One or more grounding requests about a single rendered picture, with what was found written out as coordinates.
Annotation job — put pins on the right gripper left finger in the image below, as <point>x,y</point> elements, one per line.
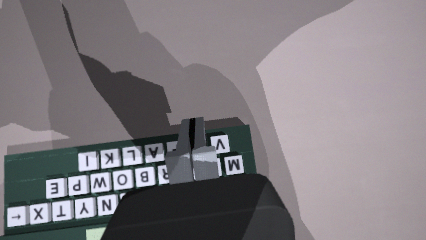
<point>179,163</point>

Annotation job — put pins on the dark green keyboard base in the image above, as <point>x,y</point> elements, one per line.
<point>39,206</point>

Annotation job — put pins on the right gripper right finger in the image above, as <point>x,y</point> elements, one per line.
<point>204,157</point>

